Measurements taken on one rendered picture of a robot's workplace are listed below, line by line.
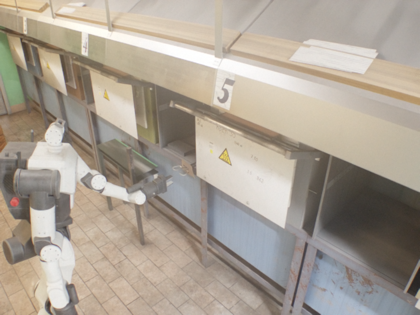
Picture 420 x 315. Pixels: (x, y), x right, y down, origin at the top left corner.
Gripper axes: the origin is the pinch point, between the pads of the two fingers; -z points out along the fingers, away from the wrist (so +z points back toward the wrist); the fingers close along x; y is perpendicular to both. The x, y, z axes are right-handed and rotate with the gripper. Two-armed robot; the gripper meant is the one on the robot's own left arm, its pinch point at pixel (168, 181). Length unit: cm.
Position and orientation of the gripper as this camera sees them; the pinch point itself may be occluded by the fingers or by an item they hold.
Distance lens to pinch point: 203.4
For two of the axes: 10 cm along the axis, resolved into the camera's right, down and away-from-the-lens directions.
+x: -0.1, -8.6, -5.2
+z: -7.3, 3.6, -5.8
